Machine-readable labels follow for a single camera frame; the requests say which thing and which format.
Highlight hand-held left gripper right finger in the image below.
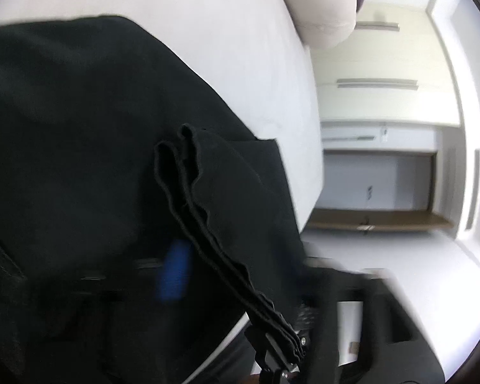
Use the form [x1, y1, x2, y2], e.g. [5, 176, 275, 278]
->
[302, 258, 446, 384]

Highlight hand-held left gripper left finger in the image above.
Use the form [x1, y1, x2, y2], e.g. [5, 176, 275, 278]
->
[78, 239, 195, 384]

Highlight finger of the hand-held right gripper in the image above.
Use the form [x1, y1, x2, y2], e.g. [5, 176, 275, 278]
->
[245, 322, 309, 384]

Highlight black denim pants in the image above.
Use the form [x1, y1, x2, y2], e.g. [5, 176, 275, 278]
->
[0, 15, 316, 384]

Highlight wooden shelf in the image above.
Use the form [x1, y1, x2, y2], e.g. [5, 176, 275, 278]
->
[306, 210, 453, 233]

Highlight bed with white sheet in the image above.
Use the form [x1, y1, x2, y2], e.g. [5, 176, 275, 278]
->
[0, 0, 324, 384]

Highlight white wardrobe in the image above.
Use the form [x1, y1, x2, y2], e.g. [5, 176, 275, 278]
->
[310, 0, 480, 243]

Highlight rolled white duvet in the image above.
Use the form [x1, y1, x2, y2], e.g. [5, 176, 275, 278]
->
[267, 0, 357, 50]

